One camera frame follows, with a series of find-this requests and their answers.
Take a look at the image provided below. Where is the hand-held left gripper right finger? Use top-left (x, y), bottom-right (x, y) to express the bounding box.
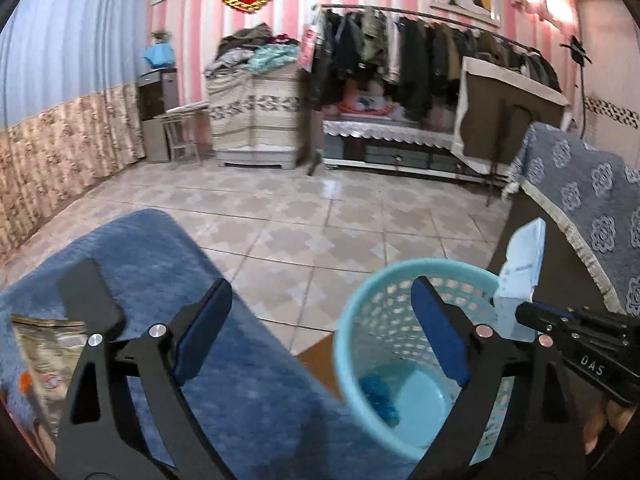
top-left (410, 276), bottom-right (593, 480)

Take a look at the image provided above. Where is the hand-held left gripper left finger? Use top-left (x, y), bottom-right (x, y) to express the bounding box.
top-left (54, 258), bottom-right (236, 480)

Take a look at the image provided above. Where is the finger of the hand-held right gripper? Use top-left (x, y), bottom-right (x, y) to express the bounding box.
top-left (515, 302), bottom-right (576, 341)

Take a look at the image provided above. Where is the white and blue packet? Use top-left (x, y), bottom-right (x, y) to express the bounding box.
top-left (492, 217), bottom-right (547, 341)

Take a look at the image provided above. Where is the teal plastic basket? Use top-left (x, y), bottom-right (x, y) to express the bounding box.
top-left (332, 258), bottom-right (538, 463)

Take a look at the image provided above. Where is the person's right hand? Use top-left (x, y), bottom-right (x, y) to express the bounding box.
top-left (582, 390), bottom-right (637, 456)

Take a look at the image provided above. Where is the dark wooden cabinet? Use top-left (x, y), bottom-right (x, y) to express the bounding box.
top-left (487, 180), bottom-right (626, 316)

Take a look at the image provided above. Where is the blue knitted blanket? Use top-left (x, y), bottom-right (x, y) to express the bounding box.
top-left (0, 208), bottom-right (431, 480)

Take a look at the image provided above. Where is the brown wooden stool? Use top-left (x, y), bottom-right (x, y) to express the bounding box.
top-left (297, 332), bottom-right (343, 401)

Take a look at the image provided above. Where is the blue flower-patterned cloth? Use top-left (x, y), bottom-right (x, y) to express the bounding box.
top-left (502, 121), bottom-right (640, 316)

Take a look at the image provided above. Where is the golden snack bag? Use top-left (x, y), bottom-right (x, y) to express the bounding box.
top-left (10, 314), bottom-right (91, 441)

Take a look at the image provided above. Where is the low tv cabinet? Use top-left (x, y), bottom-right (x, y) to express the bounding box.
top-left (320, 119), bottom-right (496, 183)

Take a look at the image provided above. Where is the cloth-covered screen on stand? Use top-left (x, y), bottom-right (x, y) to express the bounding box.
top-left (451, 56), bottom-right (571, 208)

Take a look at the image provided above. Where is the white lace cloth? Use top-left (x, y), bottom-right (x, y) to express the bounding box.
top-left (322, 119), bottom-right (458, 150)

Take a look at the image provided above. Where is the small folding table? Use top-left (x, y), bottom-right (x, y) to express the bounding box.
top-left (155, 102), bottom-right (208, 166)

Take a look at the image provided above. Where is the cabinet with patterned cloth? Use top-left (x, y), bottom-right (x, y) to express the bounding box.
top-left (206, 67), bottom-right (306, 168)

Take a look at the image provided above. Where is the grey water dispenser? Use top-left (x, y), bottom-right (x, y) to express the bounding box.
top-left (137, 67), bottom-right (179, 163)

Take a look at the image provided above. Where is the red and white bag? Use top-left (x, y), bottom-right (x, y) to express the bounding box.
top-left (335, 87), bottom-right (401, 118)

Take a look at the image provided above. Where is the black floor stand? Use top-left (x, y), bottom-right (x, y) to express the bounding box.
top-left (560, 35), bottom-right (593, 136)

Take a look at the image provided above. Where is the row of hanging clothes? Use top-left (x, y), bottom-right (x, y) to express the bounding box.
top-left (307, 7), bottom-right (561, 111)

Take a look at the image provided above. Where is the blue covered water bottle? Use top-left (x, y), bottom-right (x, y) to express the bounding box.
top-left (144, 42), bottom-right (175, 70)

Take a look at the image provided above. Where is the metal clothes rack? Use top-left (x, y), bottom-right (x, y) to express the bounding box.
top-left (307, 4), bottom-right (561, 176)

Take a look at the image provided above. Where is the blue and floral curtain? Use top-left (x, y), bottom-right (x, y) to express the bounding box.
top-left (0, 0), bottom-right (151, 261)

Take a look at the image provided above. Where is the pile of clothes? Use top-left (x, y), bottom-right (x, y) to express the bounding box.
top-left (205, 22), bottom-right (301, 78)

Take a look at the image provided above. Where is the pink hanging bag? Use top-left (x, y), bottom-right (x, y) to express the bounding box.
top-left (298, 22), bottom-right (323, 73)

